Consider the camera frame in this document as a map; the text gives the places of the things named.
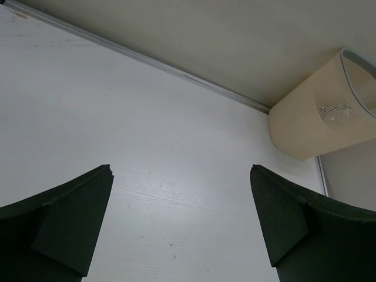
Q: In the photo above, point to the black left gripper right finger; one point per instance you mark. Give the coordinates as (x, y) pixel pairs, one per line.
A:
(311, 237)

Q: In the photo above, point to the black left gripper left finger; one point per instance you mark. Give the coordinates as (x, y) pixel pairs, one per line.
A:
(52, 235)

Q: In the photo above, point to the cream plastic waste bin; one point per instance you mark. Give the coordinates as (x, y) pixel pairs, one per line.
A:
(332, 109)

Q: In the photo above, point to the aluminium frame rail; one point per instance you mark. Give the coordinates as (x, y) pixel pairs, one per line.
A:
(71, 101)

